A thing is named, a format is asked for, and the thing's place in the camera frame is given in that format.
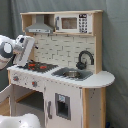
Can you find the small metal pot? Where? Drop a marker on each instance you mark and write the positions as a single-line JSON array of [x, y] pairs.
[[72, 74]]

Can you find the black toy faucet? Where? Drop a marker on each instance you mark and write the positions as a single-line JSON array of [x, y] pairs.
[[82, 64]]

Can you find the right red stove knob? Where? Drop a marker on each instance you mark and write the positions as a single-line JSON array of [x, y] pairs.
[[34, 83]]

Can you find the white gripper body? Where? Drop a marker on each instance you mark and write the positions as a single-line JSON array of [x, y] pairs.
[[22, 49]]

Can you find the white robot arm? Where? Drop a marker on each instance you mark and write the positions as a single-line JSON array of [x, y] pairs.
[[27, 120]]

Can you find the wooden toy kitchen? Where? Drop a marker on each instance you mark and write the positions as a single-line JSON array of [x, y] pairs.
[[87, 97]]

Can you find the grey cabinet door handle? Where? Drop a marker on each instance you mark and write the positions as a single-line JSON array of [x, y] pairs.
[[49, 110]]

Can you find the grey range hood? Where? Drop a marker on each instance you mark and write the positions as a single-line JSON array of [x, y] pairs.
[[39, 26]]

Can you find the left red stove knob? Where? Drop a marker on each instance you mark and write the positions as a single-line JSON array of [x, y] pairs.
[[15, 78]]

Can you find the toy microwave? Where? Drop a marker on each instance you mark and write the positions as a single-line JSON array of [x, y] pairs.
[[74, 23]]

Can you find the white oven door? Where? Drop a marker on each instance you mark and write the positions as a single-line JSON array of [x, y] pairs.
[[6, 93]]

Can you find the black stovetop red burners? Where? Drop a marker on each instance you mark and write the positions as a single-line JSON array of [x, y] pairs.
[[39, 67]]

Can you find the red stove knob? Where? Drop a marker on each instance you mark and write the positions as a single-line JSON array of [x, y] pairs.
[[34, 83], [15, 78]]

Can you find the grey sink basin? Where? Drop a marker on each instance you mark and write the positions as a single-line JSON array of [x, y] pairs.
[[84, 74]]

